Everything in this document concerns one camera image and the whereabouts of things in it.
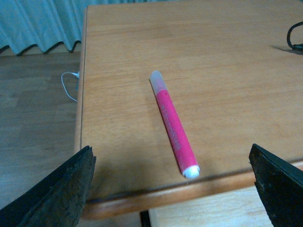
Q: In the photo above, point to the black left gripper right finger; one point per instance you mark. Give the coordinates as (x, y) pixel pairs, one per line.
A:
(280, 187)

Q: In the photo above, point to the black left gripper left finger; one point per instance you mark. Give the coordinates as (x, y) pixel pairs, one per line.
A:
(56, 201)

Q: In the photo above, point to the wooden drawer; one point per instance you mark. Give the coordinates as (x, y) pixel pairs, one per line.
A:
(239, 208)

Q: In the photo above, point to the pink marker with clear cap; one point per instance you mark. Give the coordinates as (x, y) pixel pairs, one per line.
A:
(181, 147)

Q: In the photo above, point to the wooden nightstand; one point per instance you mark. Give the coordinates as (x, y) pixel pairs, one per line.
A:
(233, 81)

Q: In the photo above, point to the grey-blue curtain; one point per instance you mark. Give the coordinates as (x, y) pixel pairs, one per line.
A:
(43, 23)

